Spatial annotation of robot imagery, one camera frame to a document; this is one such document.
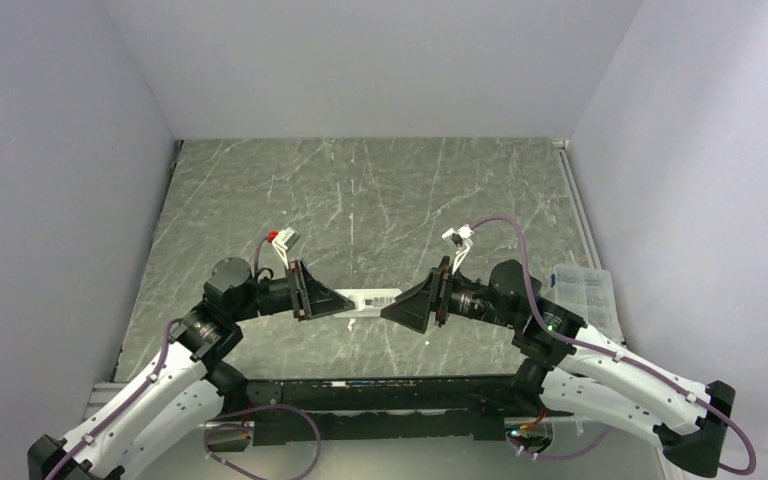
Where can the clear plastic organizer box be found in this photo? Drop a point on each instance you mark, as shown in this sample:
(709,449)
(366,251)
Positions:
(588,292)

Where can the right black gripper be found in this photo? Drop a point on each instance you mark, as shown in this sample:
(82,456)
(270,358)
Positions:
(413,308)

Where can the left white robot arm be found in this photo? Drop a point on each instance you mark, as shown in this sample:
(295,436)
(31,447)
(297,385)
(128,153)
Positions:
(187,383)

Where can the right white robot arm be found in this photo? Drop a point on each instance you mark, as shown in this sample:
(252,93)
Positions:
(570,366)

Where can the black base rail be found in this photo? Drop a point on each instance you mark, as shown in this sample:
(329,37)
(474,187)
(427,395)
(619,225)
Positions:
(279,411)

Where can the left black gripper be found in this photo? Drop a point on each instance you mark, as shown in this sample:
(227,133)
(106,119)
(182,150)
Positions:
(314,298)

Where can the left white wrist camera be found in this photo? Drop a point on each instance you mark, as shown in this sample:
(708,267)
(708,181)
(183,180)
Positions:
(282,241)

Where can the white remote control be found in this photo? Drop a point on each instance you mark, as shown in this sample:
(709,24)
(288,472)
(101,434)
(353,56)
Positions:
(368,302)

